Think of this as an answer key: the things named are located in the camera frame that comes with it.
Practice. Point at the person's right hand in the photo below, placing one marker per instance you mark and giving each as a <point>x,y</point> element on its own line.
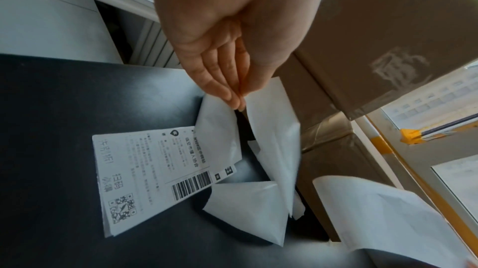
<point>474,264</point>

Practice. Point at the person's left hand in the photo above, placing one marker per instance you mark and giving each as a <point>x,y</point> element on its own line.
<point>242,10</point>

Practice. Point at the shipping label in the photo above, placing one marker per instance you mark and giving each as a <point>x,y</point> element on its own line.
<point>392,222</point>

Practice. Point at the white backing paper strip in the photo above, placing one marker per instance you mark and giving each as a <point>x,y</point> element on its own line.
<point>276,131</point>
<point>218,131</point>
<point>250,210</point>

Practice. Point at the stack of shipping labels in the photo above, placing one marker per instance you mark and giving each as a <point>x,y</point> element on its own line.
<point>149,178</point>

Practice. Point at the white radiator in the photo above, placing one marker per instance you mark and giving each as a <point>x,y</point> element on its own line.
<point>157,45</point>

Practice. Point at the yellow masking tape strip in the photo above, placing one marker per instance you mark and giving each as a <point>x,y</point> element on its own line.
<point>410,137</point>
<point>384,145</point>

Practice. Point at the white window frame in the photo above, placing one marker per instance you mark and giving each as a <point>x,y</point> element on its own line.
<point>448,148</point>

